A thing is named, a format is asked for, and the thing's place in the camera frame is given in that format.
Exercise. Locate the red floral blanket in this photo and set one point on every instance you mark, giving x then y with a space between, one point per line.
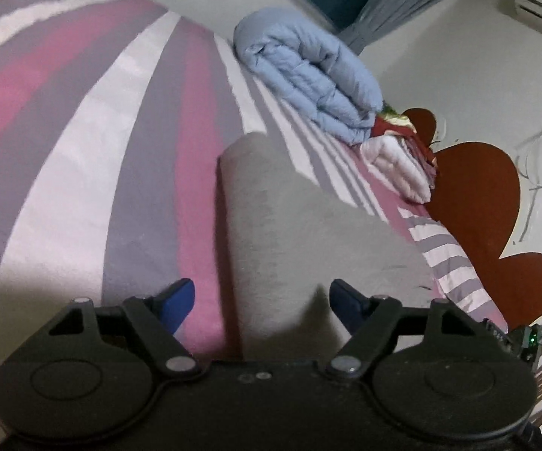
388 124

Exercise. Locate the folded light blue quilt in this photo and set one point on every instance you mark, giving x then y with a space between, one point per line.
308 70

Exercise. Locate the red brown headboard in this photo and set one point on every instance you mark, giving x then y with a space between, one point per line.
477 197

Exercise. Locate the striped pink grey bedspread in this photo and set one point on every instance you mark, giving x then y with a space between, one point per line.
87 150

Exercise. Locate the flower outline wall decal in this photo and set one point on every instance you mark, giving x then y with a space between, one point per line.
541 159

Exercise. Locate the grey curtain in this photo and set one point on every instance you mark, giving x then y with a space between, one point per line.
393 9

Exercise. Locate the grey pants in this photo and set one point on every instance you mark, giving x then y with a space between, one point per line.
289 244

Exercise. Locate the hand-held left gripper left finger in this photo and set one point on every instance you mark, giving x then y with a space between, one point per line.
177 301

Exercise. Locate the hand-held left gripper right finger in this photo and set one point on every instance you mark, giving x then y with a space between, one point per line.
346 297

